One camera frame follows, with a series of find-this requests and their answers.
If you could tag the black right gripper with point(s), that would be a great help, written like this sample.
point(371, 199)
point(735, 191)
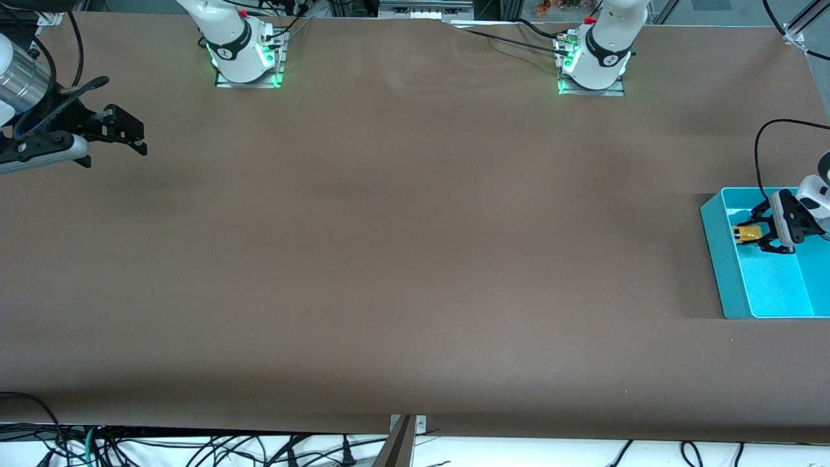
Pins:
point(76, 120)

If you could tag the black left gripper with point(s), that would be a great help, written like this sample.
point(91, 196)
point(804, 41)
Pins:
point(789, 218)

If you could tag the yellow beetle toy car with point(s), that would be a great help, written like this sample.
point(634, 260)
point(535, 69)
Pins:
point(747, 234)

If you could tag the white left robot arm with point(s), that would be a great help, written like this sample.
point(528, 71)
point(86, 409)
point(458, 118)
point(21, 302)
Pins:
point(606, 39)

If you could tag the teal plastic bin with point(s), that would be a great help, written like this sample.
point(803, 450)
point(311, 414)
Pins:
point(771, 285)

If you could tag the brown table cover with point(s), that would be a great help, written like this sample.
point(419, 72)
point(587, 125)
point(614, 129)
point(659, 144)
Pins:
point(415, 194)

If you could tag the silver device behind table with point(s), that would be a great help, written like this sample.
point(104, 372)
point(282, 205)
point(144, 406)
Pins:
point(421, 10)

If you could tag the metal table corner bracket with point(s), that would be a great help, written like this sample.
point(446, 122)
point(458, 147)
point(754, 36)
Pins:
point(50, 18)

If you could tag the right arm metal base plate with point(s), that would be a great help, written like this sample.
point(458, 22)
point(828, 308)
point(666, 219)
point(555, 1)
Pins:
point(279, 71)

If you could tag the aluminium frame profile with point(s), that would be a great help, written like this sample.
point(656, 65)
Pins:
point(794, 32)

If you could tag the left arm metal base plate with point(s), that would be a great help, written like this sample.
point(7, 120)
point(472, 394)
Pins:
point(616, 91)

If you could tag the small metal table bracket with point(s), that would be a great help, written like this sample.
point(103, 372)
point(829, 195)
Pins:
point(421, 425)

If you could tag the dark metal post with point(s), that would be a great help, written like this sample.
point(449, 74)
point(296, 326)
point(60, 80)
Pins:
point(395, 451)

